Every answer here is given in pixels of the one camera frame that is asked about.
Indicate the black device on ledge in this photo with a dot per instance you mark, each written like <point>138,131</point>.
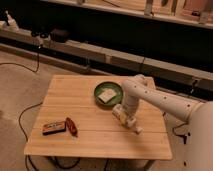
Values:
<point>59,35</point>

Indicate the black orange rectangular box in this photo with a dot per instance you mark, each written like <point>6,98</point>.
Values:
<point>54,127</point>

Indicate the white bottle with label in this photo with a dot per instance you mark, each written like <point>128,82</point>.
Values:
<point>125,119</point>

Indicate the green round bowl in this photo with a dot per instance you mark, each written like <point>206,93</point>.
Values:
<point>108,85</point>

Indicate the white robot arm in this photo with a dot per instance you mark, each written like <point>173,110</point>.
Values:
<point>199,116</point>

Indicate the pale square sponge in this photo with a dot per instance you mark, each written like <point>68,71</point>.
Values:
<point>107,95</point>

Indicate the white bottle on ledge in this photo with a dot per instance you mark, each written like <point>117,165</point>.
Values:
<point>12,22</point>

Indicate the wooden table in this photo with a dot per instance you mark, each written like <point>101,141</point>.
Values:
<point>100,135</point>

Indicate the red brown oblong object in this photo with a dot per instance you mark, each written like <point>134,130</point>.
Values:
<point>71,126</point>

